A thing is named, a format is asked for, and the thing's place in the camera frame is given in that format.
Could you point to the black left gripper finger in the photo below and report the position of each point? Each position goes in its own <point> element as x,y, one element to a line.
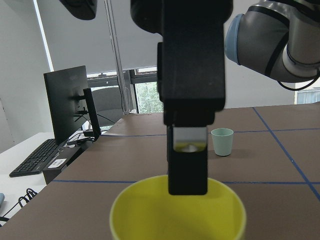
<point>187,151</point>

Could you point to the yellow plastic cup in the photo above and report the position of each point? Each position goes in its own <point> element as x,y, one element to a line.
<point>146,211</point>

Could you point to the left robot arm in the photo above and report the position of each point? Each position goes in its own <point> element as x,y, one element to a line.
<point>274,38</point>

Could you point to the pale green plastic cup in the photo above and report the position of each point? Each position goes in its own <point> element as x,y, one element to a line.
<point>222,139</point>

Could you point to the brown paper table mat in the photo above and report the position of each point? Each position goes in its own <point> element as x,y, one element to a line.
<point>274,167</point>

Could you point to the black computer monitor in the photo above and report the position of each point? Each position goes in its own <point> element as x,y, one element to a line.
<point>70,102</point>

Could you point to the black box with label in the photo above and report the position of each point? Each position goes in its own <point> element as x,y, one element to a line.
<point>64,158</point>

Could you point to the black keyboard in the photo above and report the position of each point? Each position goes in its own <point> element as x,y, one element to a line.
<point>37,160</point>

